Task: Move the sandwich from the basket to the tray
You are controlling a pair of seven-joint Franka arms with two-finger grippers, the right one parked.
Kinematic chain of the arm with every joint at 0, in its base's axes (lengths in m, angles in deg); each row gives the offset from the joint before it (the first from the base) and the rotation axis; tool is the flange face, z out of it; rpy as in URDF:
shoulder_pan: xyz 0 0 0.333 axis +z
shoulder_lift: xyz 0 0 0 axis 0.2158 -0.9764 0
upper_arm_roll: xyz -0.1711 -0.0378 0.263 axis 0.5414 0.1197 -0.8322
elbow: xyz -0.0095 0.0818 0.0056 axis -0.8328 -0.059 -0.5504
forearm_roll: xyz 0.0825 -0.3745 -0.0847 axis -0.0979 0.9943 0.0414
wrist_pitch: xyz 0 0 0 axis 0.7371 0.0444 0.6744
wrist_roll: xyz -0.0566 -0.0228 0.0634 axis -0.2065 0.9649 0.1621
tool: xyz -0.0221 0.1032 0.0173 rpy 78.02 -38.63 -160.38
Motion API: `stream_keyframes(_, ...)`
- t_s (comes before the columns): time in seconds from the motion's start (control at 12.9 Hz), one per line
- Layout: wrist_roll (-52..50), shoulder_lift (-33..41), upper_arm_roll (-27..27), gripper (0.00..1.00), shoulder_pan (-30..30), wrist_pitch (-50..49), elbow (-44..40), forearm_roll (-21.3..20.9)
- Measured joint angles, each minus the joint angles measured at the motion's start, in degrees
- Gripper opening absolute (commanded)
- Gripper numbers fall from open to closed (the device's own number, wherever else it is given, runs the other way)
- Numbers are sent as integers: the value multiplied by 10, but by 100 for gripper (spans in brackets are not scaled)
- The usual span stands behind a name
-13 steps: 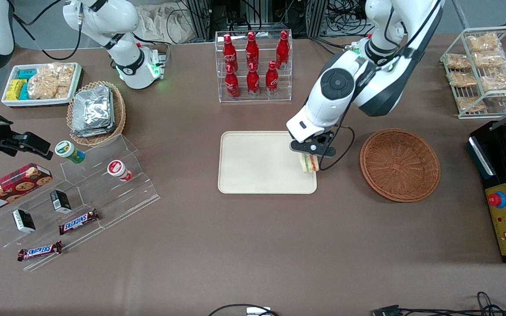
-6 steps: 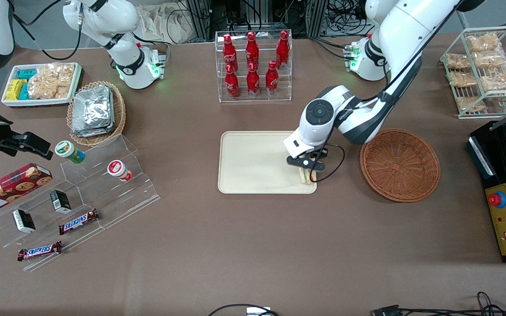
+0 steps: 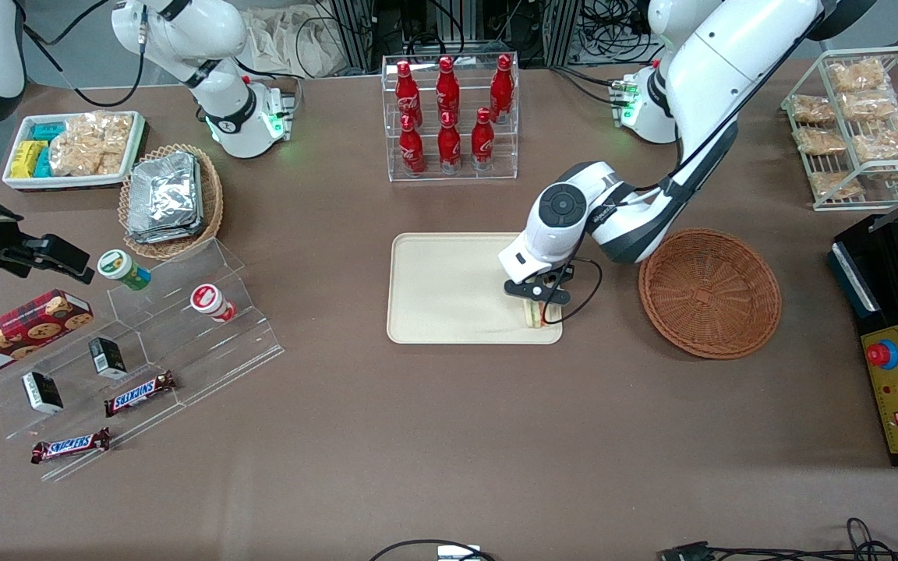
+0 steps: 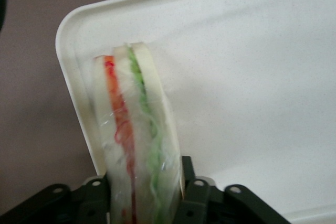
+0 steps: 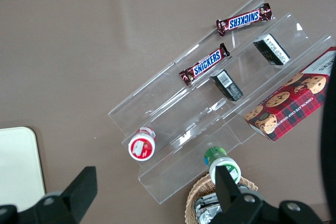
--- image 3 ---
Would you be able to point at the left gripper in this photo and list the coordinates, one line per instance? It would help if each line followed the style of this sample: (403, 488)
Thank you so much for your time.
(555, 276)

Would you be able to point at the triangular sandwich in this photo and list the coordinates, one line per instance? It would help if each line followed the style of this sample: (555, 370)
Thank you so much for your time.
(533, 314)

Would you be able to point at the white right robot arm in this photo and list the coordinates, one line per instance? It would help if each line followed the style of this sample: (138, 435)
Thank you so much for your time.
(184, 31)

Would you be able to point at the white rectangular snack tray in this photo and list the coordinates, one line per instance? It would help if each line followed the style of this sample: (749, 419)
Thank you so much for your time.
(20, 182)

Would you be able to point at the beige plastic tray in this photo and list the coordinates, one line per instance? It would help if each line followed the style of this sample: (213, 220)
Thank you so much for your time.
(449, 288)

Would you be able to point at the round brown wicker basket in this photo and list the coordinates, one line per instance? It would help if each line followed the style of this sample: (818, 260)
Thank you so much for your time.
(710, 296)

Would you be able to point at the oval wicker basket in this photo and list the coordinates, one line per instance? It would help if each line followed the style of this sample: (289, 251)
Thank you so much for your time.
(213, 202)

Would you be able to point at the green lid snack cup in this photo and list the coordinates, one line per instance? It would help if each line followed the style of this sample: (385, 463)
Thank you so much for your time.
(121, 269)

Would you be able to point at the red tartan cookie box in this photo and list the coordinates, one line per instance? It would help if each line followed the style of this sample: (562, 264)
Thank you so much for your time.
(12, 339)

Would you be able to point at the teal snack pack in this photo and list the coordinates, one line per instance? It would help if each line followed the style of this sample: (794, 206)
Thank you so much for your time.
(49, 131)
(43, 164)

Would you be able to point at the yellow snack pack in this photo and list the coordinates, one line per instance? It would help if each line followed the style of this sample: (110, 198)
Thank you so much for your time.
(26, 158)

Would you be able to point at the small black box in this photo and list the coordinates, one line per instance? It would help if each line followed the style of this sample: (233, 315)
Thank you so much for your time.
(42, 392)
(107, 357)

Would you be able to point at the clear bag of crackers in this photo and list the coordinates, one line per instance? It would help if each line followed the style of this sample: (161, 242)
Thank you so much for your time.
(90, 144)

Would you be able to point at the silver foil packs stack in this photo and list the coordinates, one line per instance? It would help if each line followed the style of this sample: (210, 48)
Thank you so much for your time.
(164, 199)

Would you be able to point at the clear acrylic bottle rack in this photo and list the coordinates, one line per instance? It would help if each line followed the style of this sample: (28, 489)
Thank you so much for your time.
(453, 178)

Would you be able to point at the red cola bottle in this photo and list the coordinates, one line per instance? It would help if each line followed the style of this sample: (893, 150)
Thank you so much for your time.
(482, 142)
(502, 87)
(447, 87)
(411, 149)
(407, 89)
(449, 146)

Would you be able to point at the Snickers chocolate bar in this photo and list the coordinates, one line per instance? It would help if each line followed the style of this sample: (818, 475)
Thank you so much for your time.
(139, 393)
(71, 446)

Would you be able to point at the red lid snack cup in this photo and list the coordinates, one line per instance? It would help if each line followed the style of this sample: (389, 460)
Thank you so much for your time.
(210, 302)

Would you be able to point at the clear acrylic stepped display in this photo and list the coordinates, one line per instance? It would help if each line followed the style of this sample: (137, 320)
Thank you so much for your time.
(184, 358)

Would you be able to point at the white plug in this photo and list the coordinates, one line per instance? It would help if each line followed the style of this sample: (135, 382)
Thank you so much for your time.
(458, 553)

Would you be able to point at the clear bag of fried snacks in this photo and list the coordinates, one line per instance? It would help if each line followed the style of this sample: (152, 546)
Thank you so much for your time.
(889, 140)
(819, 141)
(811, 109)
(831, 184)
(870, 105)
(854, 75)

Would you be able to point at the beige cloth bag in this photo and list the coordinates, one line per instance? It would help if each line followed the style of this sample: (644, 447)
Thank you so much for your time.
(293, 39)

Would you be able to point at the black machine with emergency button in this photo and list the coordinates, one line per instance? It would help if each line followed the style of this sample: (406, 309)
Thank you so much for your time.
(897, 405)

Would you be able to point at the aluminium frame post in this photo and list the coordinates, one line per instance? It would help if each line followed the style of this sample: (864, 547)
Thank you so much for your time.
(355, 35)
(562, 31)

